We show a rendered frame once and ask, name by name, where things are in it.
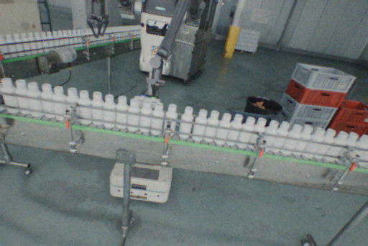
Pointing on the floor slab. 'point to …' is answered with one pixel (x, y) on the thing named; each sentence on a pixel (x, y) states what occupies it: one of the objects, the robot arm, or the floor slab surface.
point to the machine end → (192, 44)
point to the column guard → (231, 42)
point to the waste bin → (263, 106)
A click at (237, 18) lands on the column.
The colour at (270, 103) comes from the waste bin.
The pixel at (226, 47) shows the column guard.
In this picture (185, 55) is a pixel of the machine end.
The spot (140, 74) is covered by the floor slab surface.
